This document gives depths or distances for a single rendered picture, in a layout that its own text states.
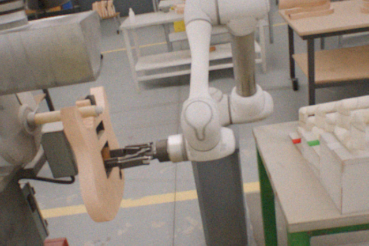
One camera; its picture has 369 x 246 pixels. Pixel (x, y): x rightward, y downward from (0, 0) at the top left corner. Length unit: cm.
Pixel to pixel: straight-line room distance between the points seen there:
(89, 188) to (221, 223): 118
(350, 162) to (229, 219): 122
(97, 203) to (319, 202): 63
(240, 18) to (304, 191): 67
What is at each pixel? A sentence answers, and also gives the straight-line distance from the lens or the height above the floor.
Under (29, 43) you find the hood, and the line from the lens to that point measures 90.
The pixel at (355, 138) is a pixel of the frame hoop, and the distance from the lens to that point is 98.
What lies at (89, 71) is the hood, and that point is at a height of 141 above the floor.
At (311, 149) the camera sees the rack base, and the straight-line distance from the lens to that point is 120.
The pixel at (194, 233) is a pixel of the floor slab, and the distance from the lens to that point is 242.
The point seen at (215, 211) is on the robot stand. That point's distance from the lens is 208.
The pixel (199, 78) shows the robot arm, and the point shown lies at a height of 128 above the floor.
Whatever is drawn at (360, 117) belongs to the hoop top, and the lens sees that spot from 96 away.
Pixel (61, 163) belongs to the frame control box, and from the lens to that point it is 144.
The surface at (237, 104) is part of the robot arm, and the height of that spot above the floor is 92.
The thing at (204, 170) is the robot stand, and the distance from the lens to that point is 192.
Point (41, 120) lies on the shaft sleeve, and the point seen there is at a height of 125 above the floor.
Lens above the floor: 163
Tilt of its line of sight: 23 degrees down
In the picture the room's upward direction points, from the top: 10 degrees counter-clockwise
